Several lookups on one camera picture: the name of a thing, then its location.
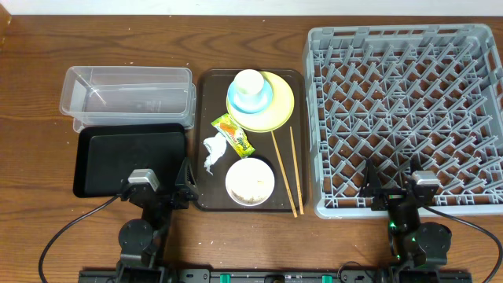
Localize clear plastic bin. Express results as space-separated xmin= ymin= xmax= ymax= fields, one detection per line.
xmin=59 ymin=66 xmax=196 ymax=132

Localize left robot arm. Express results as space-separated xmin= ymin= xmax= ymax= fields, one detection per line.
xmin=115 ymin=158 xmax=198 ymax=282

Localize rice leftovers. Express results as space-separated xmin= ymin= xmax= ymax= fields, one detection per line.
xmin=230 ymin=179 xmax=270 ymax=204

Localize white tissue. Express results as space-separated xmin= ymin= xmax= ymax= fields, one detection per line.
xmin=203 ymin=133 xmax=227 ymax=175

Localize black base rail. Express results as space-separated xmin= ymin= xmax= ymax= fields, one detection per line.
xmin=77 ymin=268 xmax=473 ymax=283

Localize grey dishwasher rack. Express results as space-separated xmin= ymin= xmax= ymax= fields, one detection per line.
xmin=303 ymin=24 xmax=502 ymax=219

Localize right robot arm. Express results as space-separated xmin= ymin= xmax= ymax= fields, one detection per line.
xmin=359 ymin=160 xmax=452 ymax=282

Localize wooden chopstick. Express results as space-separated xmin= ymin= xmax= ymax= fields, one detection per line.
xmin=270 ymin=131 xmax=298 ymax=218
xmin=289 ymin=126 xmax=304 ymax=215

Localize black plastic tray bin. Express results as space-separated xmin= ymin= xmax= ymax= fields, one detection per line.
xmin=73 ymin=123 xmax=186 ymax=198

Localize dark brown serving tray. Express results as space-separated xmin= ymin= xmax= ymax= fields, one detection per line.
xmin=192 ymin=69 xmax=310 ymax=213

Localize green yellow snack wrapper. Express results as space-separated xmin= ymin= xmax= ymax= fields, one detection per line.
xmin=211 ymin=113 xmax=255 ymax=159

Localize yellow-green plate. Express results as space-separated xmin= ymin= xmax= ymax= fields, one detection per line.
xmin=226 ymin=72 xmax=295 ymax=133

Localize light blue saucer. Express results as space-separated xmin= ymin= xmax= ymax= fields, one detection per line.
xmin=226 ymin=80 xmax=273 ymax=114

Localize white cup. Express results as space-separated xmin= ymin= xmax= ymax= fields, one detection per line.
xmin=233 ymin=69 xmax=264 ymax=108

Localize white bowl with rice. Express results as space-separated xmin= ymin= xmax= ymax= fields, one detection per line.
xmin=225 ymin=157 xmax=275 ymax=207

